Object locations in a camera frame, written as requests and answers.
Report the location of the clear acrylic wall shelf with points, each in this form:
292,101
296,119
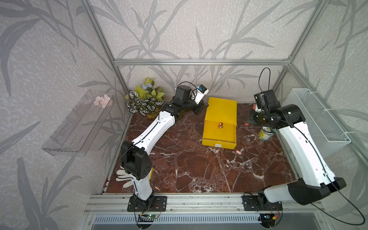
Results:
78,131

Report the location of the aluminium front rail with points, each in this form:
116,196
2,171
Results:
181,203

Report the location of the aluminium frame crossbar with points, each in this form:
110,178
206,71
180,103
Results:
201,62

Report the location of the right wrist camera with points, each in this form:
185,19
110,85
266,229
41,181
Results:
267,101

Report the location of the artificial potted plant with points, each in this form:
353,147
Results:
146,99

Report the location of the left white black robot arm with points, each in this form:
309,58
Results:
135,163

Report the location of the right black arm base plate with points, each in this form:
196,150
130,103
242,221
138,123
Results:
259,203

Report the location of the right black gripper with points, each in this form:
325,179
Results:
250,120

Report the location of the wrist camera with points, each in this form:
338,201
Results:
267,101
201,91

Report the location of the pink artificial flower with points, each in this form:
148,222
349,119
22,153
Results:
102,101

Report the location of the white work glove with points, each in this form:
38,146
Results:
122,176

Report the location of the white wire basket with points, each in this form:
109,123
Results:
326,133

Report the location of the yellow drawer cabinet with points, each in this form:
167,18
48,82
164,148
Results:
222,110

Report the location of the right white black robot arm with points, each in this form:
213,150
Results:
316,180

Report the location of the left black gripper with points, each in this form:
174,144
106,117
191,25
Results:
199,109

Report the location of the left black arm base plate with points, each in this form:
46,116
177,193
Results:
154,203

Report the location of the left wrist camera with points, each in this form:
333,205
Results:
201,91

